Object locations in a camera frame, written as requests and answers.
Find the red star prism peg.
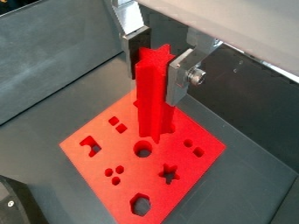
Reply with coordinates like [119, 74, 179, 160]
[135, 44, 174, 143]

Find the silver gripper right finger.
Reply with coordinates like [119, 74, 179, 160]
[166, 27, 222, 106]

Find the red shape sorting board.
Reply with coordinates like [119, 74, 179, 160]
[60, 92, 226, 224]

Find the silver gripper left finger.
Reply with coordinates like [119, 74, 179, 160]
[111, 0, 151, 80]

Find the black object at corner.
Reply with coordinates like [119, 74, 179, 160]
[0, 175, 49, 224]

